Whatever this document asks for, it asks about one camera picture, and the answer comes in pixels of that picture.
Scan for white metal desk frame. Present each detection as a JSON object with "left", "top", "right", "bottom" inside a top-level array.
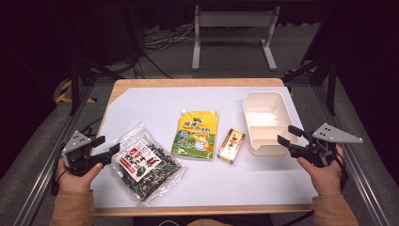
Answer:
[{"left": 191, "top": 4, "right": 281, "bottom": 72}]

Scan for person's left hand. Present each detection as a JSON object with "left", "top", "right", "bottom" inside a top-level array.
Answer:
[{"left": 56, "top": 157, "right": 104, "bottom": 193}]

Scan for person's right hand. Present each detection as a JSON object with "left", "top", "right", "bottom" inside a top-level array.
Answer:
[{"left": 296, "top": 145, "right": 346, "bottom": 197}]

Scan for clear bag of dark dried food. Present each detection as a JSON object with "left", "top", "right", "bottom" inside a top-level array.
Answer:
[{"left": 110, "top": 121, "right": 188, "bottom": 207}]

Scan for cables on floor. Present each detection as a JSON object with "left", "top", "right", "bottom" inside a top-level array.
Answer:
[{"left": 131, "top": 24, "right": 196, "bottom": 79}]

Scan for yellow green spout pouch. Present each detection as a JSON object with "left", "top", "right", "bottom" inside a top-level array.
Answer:
[{"left": 170, "top": 108, "right": 219, "bottom": 161}]

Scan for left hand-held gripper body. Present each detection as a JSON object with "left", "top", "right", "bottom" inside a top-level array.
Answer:
[{"left": 61, "top": 130, "right": 113, "bottom": 177}]

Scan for cream plastic bin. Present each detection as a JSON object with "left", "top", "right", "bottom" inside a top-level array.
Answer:
[{"left": 242, "top": 90, "right": 300, "bottom": 157}]

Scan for small yellow red box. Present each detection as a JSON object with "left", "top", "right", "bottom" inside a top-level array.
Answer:
[{"left": 216, "top": 127, "right": 247, "bottom": 166}]

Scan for aluminium rail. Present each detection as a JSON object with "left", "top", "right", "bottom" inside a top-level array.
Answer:
[
  {"left": 313, "top": 84, "right": 391, "bottom": 226},
  {"left": 12, "top": 84, "right": 95, "bottom": 226}
]

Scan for yellow black striped tape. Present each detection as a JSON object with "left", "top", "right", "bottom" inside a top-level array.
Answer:
[{"left": 55, "top": 79, "right": 97, "bottom": 105}]

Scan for black metal stand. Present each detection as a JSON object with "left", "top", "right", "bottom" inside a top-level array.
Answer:
[
  {"left": 281, "top": 56, "right": 339, "bottom": 116},
  {"left": 67, "top": 56, "right": 126, "bottom": 116}
]

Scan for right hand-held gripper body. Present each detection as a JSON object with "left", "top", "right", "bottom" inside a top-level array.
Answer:
[{"left": 289, "top": 122, "right": 364, "bottom": 168}]

